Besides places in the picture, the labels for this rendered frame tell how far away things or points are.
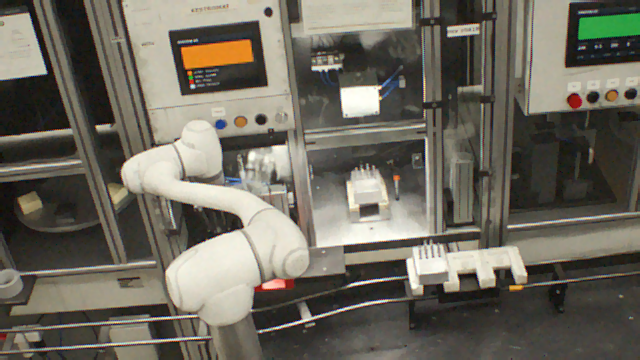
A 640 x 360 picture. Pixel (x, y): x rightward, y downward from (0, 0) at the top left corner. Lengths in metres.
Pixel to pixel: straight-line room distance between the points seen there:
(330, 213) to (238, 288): 1.07
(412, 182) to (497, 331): 0.63
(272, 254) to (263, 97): 0.68
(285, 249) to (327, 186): 1.17
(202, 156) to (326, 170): 0.84
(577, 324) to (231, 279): 1.34
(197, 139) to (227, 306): 0.62
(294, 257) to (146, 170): 0.61
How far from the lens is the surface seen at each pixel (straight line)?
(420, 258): 2.49
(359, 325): 2.64
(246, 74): 2.21
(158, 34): 2.20
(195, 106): 2.29
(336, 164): 2.92
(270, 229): 1.75
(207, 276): 1.69
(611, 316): 2.72
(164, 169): 2.14
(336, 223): 2.68
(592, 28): 2.30
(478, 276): 2.53
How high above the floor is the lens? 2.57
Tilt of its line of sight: 35 degrees down
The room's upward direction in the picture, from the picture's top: 7 degrees counter-clockwise
